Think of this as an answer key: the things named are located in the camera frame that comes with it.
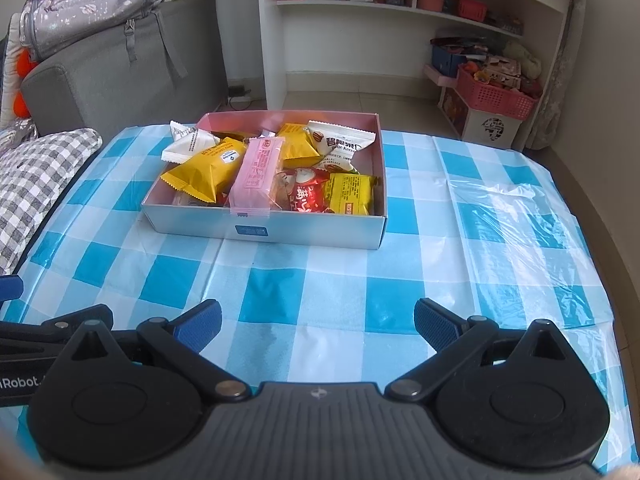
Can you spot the orange gold snack packet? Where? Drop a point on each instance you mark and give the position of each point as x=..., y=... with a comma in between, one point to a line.
x=235, y=135

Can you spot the pink snack packet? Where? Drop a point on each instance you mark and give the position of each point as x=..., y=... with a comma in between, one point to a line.
x=257, y=175

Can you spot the pile of colourful packets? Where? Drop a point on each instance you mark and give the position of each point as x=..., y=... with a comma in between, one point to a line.
x=505, y=72

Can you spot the pink cardboard box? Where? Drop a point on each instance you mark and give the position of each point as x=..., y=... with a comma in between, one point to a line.
x=310, y=232

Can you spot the blue checked plastic tablecloth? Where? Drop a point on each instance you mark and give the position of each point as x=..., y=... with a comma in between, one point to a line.
x=325, y=290

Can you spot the grey sofa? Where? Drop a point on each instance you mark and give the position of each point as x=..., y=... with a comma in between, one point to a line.
x=100, y=85

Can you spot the silver grey backpack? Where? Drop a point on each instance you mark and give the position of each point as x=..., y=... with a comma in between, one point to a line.
x=85, y=5

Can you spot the red white snack packet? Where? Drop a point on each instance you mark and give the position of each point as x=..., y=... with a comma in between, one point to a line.
x=286, y=187

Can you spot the patterned storage box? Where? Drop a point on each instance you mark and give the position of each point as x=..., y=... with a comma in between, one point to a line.
x=452, y=107

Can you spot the orange plush toy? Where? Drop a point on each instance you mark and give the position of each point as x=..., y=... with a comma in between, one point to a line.
x=22, y=102

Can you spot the white bookshelf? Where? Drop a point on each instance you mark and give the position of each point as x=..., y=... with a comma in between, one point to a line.
x=270, y=50

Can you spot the small yellow printed packet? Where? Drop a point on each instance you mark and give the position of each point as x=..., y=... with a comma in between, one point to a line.
x=350, y=192

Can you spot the blue box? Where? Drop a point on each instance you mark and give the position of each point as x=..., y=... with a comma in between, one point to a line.
x=447, y=60

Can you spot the white cutout storage box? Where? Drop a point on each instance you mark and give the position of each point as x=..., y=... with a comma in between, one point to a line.
x=492, y=130

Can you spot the red candy packet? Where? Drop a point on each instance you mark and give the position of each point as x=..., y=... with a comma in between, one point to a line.
x=307, y=195

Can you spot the grey checked cushion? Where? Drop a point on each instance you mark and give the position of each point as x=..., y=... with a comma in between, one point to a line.
x=40, y=180

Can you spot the small red basket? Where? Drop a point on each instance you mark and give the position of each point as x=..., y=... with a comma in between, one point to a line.
x=472, y=9

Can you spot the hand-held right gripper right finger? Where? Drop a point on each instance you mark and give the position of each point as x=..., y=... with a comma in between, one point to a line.
x=435, y=325

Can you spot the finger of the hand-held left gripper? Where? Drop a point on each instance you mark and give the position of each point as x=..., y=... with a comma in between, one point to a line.
x=50, y=329
x=12, y=287

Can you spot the white printed pecan packet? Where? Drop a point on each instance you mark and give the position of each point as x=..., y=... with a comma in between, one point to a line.
x=192, y=145
x=340, y=145

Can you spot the large yellow snack packet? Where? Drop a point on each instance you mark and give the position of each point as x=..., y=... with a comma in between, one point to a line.
x=297, y=145
x=207, y=172

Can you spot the pink plastic tray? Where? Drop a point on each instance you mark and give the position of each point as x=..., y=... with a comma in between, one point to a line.
x=440, y=76

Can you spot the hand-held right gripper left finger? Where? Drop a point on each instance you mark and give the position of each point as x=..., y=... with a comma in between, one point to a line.
x=200, y=322

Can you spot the large pink plastic basket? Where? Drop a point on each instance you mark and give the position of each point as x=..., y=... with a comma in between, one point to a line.
x=495, y=97

